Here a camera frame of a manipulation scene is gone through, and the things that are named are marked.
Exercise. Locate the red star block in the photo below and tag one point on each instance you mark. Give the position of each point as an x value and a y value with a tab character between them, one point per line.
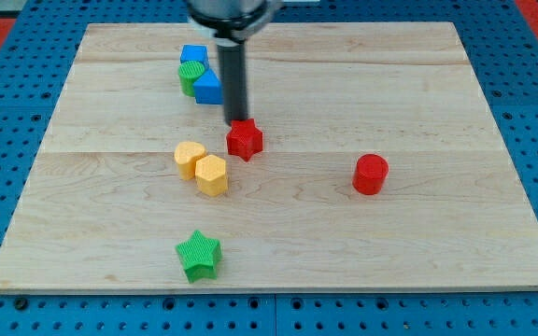
245	139

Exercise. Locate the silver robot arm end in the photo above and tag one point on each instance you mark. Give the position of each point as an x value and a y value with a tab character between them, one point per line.
231	22

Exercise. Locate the green star block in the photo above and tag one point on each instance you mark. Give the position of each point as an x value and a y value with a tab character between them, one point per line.
199	257

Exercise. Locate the yellow hexagon block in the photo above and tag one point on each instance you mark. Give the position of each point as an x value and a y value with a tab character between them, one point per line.
211	175

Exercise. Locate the yellow heart block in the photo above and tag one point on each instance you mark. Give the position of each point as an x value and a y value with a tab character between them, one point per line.
186	155

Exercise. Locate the blue triangle block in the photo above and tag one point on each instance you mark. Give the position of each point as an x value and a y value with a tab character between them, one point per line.
207	89

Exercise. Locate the red cylinder block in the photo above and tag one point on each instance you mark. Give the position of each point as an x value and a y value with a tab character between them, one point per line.
370	173

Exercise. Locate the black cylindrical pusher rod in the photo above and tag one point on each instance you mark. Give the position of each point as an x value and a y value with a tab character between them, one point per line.
233	77

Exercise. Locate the green cylinder block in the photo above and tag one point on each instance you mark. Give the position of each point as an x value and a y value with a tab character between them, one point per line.
189	72

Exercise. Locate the blue cube block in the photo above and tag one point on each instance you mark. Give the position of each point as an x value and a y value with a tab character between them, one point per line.
195	53

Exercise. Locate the wooden board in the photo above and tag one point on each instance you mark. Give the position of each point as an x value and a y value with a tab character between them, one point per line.
104	207

